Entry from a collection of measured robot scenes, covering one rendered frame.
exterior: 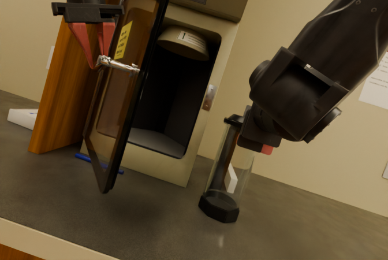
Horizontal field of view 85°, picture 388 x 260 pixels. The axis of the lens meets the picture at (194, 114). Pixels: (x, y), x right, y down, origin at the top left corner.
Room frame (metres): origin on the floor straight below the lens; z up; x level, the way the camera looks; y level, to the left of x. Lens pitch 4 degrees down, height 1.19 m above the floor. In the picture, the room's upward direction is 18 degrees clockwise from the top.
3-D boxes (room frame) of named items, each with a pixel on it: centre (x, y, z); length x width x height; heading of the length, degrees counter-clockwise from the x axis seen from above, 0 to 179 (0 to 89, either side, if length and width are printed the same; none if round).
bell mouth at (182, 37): (0.68, 0.10, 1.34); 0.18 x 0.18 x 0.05
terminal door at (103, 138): (0.45, 0.18, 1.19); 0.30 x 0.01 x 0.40; 35
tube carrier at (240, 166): (0.51, -0.13, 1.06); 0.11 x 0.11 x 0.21
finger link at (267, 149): (0.42, -0.13, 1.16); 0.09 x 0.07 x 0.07; 178
